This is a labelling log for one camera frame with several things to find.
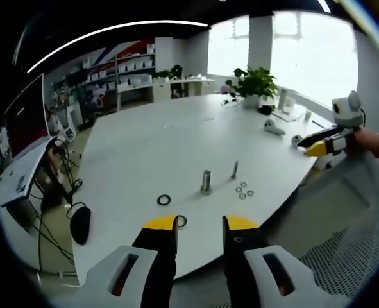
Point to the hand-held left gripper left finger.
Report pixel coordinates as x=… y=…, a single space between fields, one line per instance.
x=125 y=272

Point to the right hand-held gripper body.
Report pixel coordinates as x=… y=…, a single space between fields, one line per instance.
x=348 y=112

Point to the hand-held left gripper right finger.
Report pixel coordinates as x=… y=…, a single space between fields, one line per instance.
x=256 y=276

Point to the thin threaded metal stud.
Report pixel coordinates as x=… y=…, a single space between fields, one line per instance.
x=235 y=168

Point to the thick metal threaded stud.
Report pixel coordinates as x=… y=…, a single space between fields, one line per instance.
x=206 y=181

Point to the white handheld controller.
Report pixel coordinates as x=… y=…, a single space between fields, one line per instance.
x=296 y=140
x=274 y=128

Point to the small white cylinder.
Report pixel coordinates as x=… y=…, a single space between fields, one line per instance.
x=307 y=115

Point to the white cup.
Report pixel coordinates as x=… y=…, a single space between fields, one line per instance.
x=290 y=105

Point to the white bottle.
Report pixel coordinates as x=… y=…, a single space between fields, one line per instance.
x=282 y=99

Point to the small black object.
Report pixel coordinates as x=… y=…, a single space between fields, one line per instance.
x=265 y=110

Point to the black oval object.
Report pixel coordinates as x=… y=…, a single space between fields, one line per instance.
x=80 y=226

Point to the white mesh chair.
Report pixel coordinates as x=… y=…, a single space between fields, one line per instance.
x=343 y=218

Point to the green potted plant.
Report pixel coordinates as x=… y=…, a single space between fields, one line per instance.
x=256 y=85

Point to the white side desk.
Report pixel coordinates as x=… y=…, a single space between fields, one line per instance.
x=19 y=173

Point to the dark computer monitor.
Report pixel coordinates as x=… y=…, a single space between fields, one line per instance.
x=25 y=118

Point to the storage shelf with white bins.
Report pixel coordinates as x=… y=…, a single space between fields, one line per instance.
x=112 y=72

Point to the ceiling light strip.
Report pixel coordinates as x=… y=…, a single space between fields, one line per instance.
x=112 y=30

